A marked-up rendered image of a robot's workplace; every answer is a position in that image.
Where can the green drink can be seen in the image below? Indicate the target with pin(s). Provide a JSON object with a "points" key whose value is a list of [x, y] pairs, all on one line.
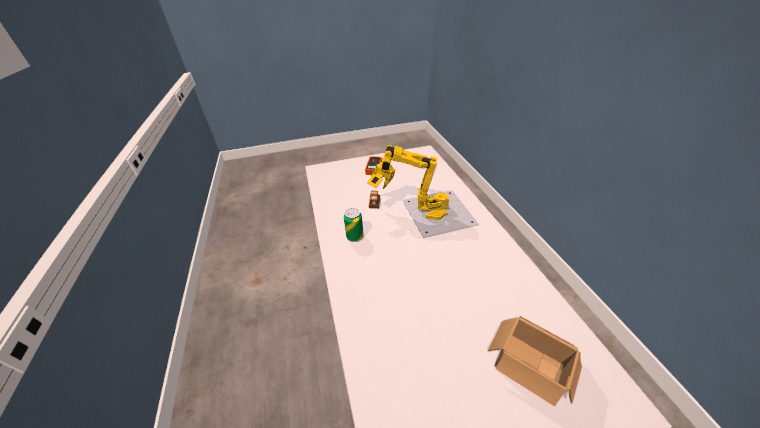
{"points": [[353, 224]]}

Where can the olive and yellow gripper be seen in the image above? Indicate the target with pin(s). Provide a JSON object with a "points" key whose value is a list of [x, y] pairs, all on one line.
{"points": [[375, 180]]}

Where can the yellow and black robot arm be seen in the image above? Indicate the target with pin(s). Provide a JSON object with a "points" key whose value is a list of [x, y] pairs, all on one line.
{"points": [[439, 201]]}

